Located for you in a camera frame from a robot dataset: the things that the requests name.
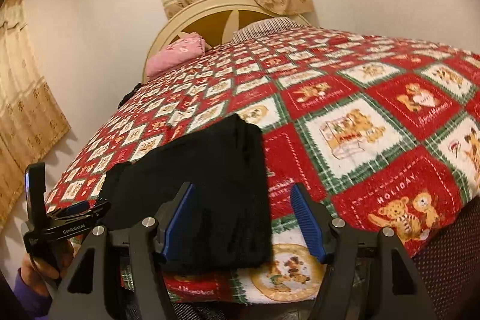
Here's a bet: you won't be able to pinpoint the black pants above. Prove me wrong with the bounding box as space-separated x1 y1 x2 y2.
98 114 272 274

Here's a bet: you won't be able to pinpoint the purple sleeve forearm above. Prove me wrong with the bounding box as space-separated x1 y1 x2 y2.
14 268 52 320

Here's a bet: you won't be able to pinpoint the person left hand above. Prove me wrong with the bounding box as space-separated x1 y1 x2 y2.
20 241 74 297

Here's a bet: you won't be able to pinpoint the dark brown dotted chair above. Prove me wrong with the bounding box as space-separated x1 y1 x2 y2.
413 197 480 319

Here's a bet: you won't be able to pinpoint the dark item beside bed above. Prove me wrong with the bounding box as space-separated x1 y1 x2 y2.
117 83 143 110

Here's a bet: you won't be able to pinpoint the red patchwork teddy bedspread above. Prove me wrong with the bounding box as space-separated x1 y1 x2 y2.
46 28 479 304

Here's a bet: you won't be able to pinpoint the pink folded blanket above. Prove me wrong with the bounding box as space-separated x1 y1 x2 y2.
145 32 206 80

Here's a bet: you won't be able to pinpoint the cream arched wooden headboard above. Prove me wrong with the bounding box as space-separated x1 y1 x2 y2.
141 0 312 84

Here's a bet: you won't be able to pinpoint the striped pillow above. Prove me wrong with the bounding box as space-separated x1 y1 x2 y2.
231 17 302 45

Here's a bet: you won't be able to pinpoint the beige curtain left wall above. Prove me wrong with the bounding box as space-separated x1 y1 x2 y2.
0 0 71 226

